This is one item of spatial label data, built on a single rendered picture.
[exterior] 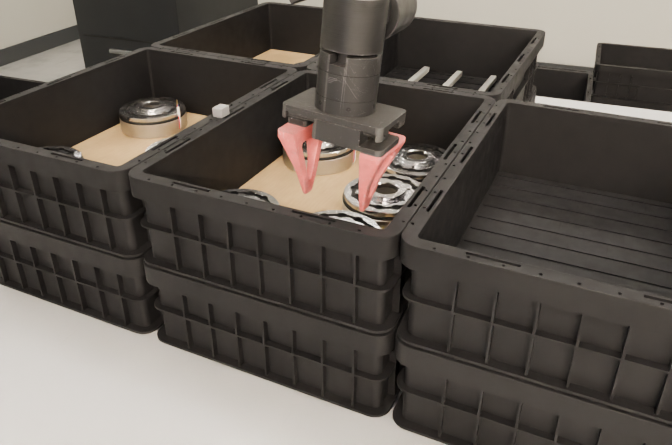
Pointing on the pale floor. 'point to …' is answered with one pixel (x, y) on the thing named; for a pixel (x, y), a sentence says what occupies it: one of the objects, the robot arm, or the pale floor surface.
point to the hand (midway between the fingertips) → (336, 192)
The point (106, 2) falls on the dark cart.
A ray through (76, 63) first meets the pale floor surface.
